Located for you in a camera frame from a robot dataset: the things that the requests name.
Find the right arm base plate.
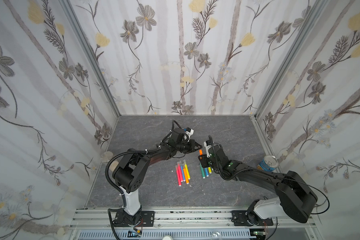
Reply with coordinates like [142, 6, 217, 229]
[231, 211, 274, 227]

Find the white vented cable duct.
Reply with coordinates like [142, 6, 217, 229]
[77, 229, 256, 240]

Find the round silver lid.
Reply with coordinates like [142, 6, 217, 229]
[101, 151, 114, 163]

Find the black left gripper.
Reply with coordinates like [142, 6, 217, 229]
[175, 140, 203, 153]

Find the black corrugated cable conduit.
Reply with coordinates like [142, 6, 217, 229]
[104, 146, 161, 240]

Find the light orange marker pen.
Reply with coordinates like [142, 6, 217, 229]
[182, 166, 189, 185]

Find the neon yellow highlighter pen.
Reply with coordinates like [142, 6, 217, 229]
[184, 160, 191, 180]

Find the pink marker pen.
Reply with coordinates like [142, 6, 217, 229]
[176, 166, 182, 187]

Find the red marker pen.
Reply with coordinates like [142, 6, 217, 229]
[177, 162, 184, 183]

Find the small blue marker pen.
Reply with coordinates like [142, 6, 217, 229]
[180, 166, 186, 182]

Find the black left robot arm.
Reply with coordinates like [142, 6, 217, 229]
[105, 128, 202, 226]

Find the blue soup can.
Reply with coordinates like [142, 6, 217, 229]
[257, 155, 279, 172]

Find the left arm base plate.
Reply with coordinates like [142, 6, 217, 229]
[112, 210, 155, 228]

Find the teal marker pen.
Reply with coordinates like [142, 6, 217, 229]
[200, 166, 206, 179]

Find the aluminium frame rail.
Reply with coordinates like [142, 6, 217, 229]
[68, 206, 317, 230]

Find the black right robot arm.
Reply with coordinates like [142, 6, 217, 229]
[199, 141, 318, 226]

